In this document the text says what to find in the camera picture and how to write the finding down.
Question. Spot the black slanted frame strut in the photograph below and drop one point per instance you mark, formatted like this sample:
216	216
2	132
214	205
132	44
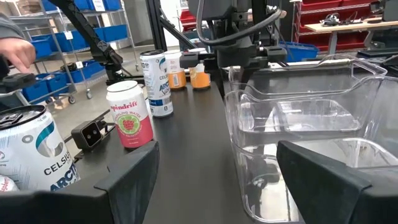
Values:
177	31

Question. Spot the white Celsius Arctic can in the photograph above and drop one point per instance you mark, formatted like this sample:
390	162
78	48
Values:
158	84
37	149

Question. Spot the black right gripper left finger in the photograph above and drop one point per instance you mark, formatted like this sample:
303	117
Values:
124	186

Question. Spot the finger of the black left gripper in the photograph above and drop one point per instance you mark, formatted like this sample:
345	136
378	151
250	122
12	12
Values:
275	53
191	59

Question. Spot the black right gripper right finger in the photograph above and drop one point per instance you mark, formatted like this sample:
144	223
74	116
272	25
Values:
326	193

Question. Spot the clear plastic bin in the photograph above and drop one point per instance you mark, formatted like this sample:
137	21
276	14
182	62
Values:
236	109
368	67
264	193

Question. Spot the light wooden workbench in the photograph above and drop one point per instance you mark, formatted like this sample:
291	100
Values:
348	26

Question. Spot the blue storage bin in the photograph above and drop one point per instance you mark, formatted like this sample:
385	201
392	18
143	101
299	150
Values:
35	91
113	32
88	70
42	48
70	40
298	51
57	82

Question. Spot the pink Spindrift raspberry can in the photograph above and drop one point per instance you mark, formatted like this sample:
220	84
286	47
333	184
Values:
130	118
6	184

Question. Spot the person's hand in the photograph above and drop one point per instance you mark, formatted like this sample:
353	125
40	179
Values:
17	53

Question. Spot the black vertical frame post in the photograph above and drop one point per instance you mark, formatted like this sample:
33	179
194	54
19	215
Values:
155	25

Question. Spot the small black camera box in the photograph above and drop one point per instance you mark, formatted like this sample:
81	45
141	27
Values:
88	134

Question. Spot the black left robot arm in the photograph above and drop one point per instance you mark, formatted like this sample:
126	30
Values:
217	9

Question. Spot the red storage bin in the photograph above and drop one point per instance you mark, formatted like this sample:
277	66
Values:
187	18
321	3
348	40

